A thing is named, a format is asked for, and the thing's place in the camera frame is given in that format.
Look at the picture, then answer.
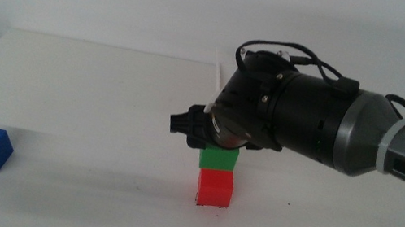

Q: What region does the green cube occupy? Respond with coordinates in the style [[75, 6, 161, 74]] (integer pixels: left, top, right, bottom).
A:
[[196, 142, 242, 175]]

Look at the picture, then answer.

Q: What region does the red cube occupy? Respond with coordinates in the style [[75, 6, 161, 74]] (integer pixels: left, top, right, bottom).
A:
[[193, 165, 238, 212]]

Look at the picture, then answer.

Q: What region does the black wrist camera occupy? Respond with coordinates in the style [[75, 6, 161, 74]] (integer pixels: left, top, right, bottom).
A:
[[241, 45, 300, 79]]

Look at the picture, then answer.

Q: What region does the black camera cable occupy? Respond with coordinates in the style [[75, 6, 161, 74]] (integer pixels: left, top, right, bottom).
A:
[[229, 33, 405, 124]]

